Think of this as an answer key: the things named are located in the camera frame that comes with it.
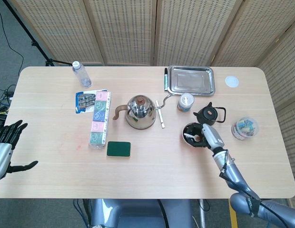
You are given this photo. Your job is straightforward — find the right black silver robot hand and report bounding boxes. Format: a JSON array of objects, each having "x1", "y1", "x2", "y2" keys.
[{"x1": 183, "y1": 123, "x2": 226, "y2": 150}]

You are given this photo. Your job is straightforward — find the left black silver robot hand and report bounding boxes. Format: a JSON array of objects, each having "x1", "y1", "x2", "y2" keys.
[{"x1": 0, "y1": 120, "x2": 39, "y2": 181}]

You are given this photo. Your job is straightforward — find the white plastic spoon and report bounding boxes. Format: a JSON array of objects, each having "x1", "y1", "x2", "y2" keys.
[{"x1": 183, "y1": 133, "x2": 202, "y2": 142}]

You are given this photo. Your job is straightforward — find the white bowl of coffee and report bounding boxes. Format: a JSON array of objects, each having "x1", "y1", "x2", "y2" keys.
[{"x1": 182, "y1": 122, "x2": 209, "y2": 148}]

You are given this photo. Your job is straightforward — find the small black teapot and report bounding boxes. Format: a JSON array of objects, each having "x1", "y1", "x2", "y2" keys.
[{"x1": 193, "y1": 102, "x2": 227, "y2": 126}]

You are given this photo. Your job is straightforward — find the clear jar of clips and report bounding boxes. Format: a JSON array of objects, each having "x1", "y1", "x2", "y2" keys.
[{"x1": 231, "y1": 116, "x2": 259, "y2": 141}]

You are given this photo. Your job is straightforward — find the small jar with white lid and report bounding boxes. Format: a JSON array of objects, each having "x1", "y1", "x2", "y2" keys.
[{"x1": 177, "y1": 93, "x2": 195, "y2": 112}]

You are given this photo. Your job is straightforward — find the white metal tongs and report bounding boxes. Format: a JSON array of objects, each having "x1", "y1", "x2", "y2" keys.
[{"x1": 156, "y1": 100, "x2": 165, "y2": 129}]

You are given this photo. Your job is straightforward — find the white round table grommet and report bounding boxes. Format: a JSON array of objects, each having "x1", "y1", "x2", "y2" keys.
[{"x1": 225, "y1": 75, "x2": 240, "y2": 88}]

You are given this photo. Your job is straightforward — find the stainless steel tray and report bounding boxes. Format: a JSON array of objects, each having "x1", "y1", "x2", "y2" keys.
[{"x1": 167, "y1": 65, "x2": 216, "y2": 97}]

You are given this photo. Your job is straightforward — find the stainless steel gooseneck kettle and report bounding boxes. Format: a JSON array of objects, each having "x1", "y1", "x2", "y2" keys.
[{"x1": 112, "y1": 93, "x2": 177, "y2": 131}]

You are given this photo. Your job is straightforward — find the white metal table leg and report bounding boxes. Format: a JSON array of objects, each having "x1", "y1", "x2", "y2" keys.
[{"x1": 199, "y1": 199, "x2": 208, "y2": 228}]

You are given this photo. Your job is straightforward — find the green yellow sponge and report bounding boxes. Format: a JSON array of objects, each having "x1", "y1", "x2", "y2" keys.
[{"x1": 106, "y1": 141, "x2": 131, "y2": 159}]

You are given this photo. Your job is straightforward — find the blue blister pack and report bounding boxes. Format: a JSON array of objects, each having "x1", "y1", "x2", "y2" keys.
[{"x1": 75, "y1": 89, "x2": 108, "y2": 114}]

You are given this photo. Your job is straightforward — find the colourful tissue multipack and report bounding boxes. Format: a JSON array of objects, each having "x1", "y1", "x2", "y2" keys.
[{"x1": 88, "y1": 91, "x2": 112, "y2": 150}]

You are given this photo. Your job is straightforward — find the grey robot torso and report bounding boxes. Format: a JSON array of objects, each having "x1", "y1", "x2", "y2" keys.
[{"x1": 90, "y1": 199, "x2": 195, "y2": 228}]

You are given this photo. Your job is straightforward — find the clear plastic water bottle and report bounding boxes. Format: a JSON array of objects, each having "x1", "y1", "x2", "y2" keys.
[{"x1": 71, "y1": 61, "x2": 92, "y2": 88}]

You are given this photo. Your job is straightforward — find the black tripod stand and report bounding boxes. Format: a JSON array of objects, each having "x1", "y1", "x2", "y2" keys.
[{"x1": 3, "y1": 0, "x2": 73, "y2": 67}]

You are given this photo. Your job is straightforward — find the wooden woven folding screen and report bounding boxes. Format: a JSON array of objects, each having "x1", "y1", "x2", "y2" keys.
[{"x1": 9, "y1": 0, "x2": 295, "y2": 209}]

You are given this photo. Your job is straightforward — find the floor cable bundle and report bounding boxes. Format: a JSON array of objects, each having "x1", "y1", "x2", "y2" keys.
[{"x1": 0, "y1": 84, "x2": 15, "y2": 119}]

